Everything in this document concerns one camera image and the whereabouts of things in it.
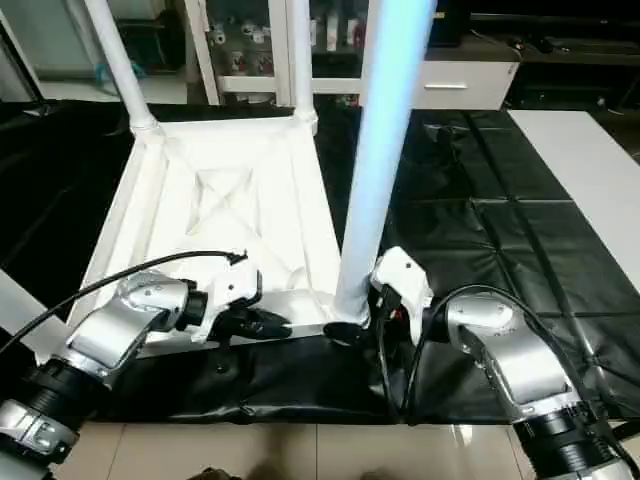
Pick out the white plastic table top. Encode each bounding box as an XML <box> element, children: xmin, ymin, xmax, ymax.
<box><xmin>40</xmin><ymin>105</ymin><xmax>349</xmax><ymax>361</ymax></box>

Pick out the white plastic table leg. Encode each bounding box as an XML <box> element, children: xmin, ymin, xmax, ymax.
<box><xmin>0</xmin><ymin>266</ymin><xmax>71</xmax><ymax>363</ymax></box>
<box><xmin>329</xmin><ymin>0</ymin><xmax>440</xmax><ymax>324</ymax></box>
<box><xmin>284</xmin><ymin>0</ymin><xmax>320</xmax><ymax>128</ymax></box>
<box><xmin>84</xmin><ymin>0</ymin><xmax>162</xmax><ymax>138</ymax></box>

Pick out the black work mat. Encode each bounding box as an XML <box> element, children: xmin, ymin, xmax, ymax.
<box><xmin>0</xmin><ymin>98</ymin><xmax>640</xmax><ymax>427</ymax></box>

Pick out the white drawer unit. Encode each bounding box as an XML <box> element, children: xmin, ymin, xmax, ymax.
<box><xmin>412</xmin><ymin>60</ymin><xmax>522</xmax><ymax>112</ymax></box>

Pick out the white flat panel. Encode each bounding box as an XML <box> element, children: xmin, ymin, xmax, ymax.
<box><xmin>508</xmin><ymin>108</ymin><xmax>640</xmax><ymax>239</ymax></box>

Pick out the white glass-door cabinet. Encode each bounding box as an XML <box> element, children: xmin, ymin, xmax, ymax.
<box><xmin>184</xmin><ymin>0</ymin><xmax>377</xmax><ymax>108</ymax></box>

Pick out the blue metal stand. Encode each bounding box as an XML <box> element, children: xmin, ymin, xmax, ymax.
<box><xmin>94</xmin><ymin>60</ymin><xmax>125</xmax><ymax>87</ymax></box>

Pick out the black box with yellow label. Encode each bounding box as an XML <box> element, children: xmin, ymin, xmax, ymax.
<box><xmin>428</xmin><ymin>0</ymin><xmax>471</xmax><ymax>47</ymax></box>

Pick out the dark wooden TV bench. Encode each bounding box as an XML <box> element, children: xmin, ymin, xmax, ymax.
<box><xmin>470</xmin><ymin>30</ymin><xmax>640</xmax><ymax>111</ymax></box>

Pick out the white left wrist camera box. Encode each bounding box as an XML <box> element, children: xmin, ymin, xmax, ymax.
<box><xmin>198</xmin><ymin>260</ymin><xmax>265</xmax><ymax>347</ymax></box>

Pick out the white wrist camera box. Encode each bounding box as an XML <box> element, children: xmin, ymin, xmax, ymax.
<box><xmin>198</xmin><ymin>260</ymin><xmax>265</xmax><ymax>347</ymax></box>
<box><xmin>369</xmin><ymin>246</ymin><xmax>436</xmax><ymax>347</ymax></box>

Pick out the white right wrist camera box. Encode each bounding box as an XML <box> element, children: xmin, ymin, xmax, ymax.
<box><xmin>369</xmin><ymin>246</ymin><xmax>436</xmax><ymax>347</ymax></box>

